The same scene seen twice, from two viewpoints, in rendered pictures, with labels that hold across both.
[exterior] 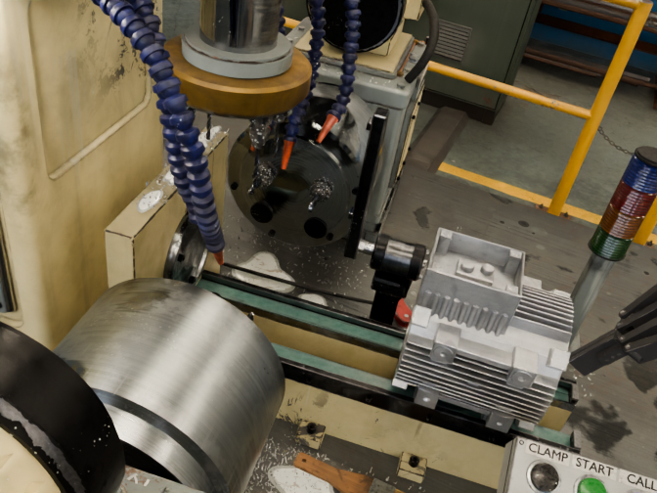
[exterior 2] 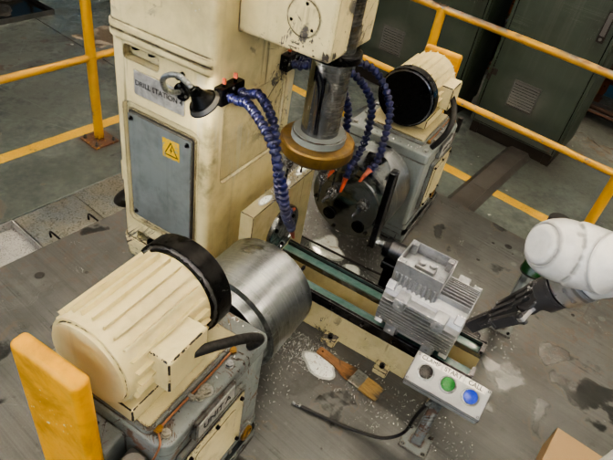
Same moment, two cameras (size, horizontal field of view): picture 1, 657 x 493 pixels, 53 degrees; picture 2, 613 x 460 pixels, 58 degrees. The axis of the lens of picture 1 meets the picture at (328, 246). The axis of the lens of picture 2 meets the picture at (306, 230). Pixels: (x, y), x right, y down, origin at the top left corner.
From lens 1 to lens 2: 0.53 m
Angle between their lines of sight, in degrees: 12
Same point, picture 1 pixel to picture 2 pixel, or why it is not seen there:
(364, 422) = (358, 338)
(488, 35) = (554, 97)
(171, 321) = (262, 260)
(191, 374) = (265, 284)
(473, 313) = (419, 287)
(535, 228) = (515, 251)
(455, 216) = (461, 234)
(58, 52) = (234, 125)
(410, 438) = (381, 352)
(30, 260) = (204, 220)
